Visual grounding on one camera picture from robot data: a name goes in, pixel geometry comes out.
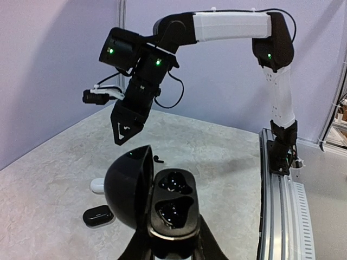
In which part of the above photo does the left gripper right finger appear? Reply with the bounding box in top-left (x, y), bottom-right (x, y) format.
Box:
top-left (194, 215), bottom-right (228, 260)

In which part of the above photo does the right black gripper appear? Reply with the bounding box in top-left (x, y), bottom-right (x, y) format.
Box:
top-left (111, 77), bottom-right (163, 146)

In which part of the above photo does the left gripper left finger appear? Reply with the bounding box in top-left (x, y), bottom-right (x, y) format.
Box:
top-left (118, 229), bottom-right (152, 260)

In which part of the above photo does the black earbud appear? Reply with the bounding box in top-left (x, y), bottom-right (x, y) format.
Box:
top-left (153, 155), bottom-right (165, 164)

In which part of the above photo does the black round charging case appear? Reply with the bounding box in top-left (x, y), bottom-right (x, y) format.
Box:
top-left (104, 145), bottom-right (201, 241)

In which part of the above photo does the white earbud charging case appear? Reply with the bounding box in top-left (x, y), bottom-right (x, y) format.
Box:
top-left (90, 178), bottom-right (105, 194)

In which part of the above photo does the black oval charging case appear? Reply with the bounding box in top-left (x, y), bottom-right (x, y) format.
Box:
top-left (82, 205), bottom-right (114, 228)

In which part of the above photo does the aluminium front rail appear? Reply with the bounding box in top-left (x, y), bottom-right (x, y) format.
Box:
top-left (257, 128), bottom-right (316, 259)

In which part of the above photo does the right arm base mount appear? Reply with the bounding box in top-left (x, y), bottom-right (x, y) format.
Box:
top-left (266, 140), bottom-right (304, 176)

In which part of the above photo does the left aluminium corner post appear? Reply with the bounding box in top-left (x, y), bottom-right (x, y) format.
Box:
top-left (116, 0), bottom-right (128, 87)

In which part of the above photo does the aluminium corner post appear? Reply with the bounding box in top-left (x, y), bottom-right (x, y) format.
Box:
top-left (318, 51), bottom-right (346, 152)
top-left (116, 0), bottom-right (128, 87)

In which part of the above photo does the right aluminium corner post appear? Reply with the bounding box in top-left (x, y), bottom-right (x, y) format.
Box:
top-left (318, 51), bottom-right (346, 152)

